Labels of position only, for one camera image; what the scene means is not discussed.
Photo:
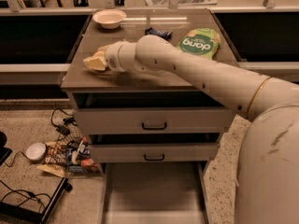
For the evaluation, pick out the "pile of snack packages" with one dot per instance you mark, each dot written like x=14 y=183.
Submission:
x=69 y=157

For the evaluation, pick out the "grey open bottom drawer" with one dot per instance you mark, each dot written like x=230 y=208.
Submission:
x=154 y=193

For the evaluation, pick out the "grey drawer cabinet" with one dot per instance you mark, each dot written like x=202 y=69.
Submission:
x=88 y=89

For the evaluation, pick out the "dark blue snack bar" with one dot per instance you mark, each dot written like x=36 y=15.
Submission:
x=161 y=33

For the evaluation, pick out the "grey top drawer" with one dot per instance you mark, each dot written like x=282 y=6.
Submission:
x=153 y=120

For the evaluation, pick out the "white bowl on floor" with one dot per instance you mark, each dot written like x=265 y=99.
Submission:
x=36 y=151

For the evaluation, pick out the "black metal stand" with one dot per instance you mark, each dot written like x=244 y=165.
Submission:
x=46 y=203

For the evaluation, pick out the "grey middle drawer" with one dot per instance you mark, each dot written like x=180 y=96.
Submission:
x=152 y=153

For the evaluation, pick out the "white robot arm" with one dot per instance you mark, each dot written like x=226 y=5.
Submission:
x=267 y=177

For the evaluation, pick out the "white bowl on counter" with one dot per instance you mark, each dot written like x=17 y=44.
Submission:
x=109 y=18

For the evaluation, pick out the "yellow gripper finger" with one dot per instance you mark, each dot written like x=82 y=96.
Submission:
x=101 y=51
x=96 y=63

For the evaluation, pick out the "green dang chips bag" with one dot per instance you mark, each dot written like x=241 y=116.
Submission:
x=203 y=42

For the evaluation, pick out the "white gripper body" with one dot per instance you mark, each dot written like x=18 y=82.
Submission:
x=112 y=59

